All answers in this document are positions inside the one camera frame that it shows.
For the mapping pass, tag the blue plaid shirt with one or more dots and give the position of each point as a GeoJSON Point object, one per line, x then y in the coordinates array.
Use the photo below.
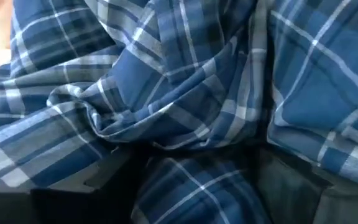
{"type": "Point", "coordinates": [179, 93]}

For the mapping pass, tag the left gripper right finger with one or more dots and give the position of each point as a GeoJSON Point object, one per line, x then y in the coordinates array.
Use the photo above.
{"type": "Point", "coordinates": [306, 199]}

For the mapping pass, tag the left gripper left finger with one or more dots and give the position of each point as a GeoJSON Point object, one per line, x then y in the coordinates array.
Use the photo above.
{"type": "Point", "coordinates": [73, 186]}

